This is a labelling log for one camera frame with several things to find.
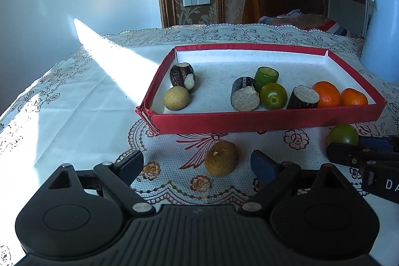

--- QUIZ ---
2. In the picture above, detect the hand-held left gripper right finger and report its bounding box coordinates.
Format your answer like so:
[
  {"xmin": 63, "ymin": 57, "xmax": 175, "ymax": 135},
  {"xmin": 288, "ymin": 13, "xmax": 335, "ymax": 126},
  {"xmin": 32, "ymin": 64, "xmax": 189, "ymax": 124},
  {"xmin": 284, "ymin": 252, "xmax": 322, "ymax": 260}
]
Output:
[{"xmin": 238, "ymin": 150, "xmax": 362, "ymax": 218}]

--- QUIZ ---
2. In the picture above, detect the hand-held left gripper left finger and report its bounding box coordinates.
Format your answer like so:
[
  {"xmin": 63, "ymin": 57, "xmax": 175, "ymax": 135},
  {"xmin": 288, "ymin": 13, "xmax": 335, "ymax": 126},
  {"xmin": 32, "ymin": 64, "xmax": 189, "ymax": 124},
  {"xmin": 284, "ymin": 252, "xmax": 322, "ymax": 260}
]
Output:
[{"xmin": 47, "ymin": 150, "xmax": 156, "ymax": 218}]

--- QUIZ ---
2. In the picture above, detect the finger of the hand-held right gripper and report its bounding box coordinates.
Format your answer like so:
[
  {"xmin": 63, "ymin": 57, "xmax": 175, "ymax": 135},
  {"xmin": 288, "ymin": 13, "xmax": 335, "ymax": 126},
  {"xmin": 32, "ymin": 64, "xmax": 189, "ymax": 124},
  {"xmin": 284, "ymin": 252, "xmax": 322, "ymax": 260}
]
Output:
[
  {"xmin": 326, "ymin": 142, "xmax": 378, "ymax": 168},
  {"xmin": 358, "ymin": 135, "xmax": 399, "ymax": 156}
]

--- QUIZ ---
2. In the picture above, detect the green round jujube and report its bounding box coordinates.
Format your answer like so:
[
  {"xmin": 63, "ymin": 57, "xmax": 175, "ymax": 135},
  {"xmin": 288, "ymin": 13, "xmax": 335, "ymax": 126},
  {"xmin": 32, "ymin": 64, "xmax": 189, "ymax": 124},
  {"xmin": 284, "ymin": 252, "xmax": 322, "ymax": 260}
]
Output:
[
  {"xmin": 260, "ymin": 83, "xmax": 288, "ymax": 109},
  {"xmin": 327, "ymin": 123, "xmax": 360, "ymax": 146}
]

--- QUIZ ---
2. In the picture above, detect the brown longan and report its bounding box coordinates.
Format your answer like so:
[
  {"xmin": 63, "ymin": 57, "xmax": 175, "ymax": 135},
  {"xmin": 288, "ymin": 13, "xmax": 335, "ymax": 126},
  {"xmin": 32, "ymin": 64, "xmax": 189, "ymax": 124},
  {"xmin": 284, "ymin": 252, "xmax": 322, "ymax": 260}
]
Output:
[
  {"xmin": 204, "ymin": 141, "xmax": 240, "ymax": 177},
  {"xmin": 164, "ymin": 86, "xmax": 190, "ymax": 111}
]

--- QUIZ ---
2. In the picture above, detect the orange tangerine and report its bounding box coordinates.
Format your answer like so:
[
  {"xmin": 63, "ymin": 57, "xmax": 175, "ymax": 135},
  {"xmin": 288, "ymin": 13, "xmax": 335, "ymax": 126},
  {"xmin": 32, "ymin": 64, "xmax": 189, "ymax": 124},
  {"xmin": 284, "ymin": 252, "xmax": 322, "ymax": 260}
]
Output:
[
  {"xmin": 312, "ymin": 81, "xmax": 341, "ymax": 108},
  {"xmin": 340, "ymin": 88, "xmax": 369, "ymax": 107}
]

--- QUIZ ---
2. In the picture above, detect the green sugarcane piece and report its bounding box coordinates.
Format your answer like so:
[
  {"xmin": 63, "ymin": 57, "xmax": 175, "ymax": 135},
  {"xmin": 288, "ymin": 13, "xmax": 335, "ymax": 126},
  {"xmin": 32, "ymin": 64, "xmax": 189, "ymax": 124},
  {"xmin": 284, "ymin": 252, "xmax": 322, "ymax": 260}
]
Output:
[{"xmin": 254, "ymin": 67, "xmax": 279, "ymax": 92}]

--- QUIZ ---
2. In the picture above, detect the knobby dark sugarcane piece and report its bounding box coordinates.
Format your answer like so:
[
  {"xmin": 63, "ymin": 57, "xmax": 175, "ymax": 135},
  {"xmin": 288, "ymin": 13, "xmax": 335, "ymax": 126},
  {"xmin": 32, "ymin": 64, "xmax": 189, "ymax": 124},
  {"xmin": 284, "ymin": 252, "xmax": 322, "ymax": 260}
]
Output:
[{"xmin": 170, "ymin": 62, "xmax": 196, "ymax": 92}]

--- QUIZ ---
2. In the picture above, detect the red cardboard box tray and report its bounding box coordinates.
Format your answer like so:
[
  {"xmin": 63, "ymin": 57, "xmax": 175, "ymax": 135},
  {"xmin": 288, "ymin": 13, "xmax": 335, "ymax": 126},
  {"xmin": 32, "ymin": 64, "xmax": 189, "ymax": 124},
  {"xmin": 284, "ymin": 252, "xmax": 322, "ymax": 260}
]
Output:
[{"xmin": 135, "ymin": 43, "xmax": 388, "ymax": 136}]

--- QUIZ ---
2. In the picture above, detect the light blue electric kettle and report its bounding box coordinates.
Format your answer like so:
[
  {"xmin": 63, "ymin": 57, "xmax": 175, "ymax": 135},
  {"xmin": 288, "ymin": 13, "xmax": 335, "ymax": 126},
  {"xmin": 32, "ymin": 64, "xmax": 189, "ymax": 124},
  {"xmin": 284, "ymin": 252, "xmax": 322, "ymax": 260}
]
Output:
[{"xmin": 360, "ymin": 0, "xmax": 399, "ymax": 83}]

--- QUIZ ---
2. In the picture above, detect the red white blue striped cloth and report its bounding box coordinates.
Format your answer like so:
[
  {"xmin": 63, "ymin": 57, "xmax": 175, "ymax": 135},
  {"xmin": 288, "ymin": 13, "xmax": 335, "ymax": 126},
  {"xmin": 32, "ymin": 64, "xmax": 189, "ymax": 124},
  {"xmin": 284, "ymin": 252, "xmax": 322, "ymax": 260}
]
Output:
[{"xmin": 307, "ymin": 20, "xmax": 347, "ymax": 36}]

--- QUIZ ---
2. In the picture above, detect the pile of bedding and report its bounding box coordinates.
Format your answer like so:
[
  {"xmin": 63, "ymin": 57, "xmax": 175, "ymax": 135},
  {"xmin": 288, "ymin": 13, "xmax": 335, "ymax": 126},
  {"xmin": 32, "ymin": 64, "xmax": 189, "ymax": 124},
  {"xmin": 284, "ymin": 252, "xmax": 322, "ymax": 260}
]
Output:
[{"xmin": 259, "ymin": 10, "xmax": 328, "ymax": 30}]

